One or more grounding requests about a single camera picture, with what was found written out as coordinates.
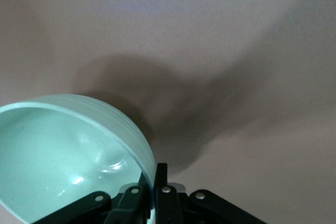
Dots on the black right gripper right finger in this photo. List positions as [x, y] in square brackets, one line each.
[168, 208]

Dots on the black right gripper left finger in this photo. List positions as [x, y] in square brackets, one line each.
[123, 205]

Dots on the brown table cloth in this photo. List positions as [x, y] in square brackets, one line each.
[183, 24]

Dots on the light green bowl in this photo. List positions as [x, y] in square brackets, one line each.
[52, 155]

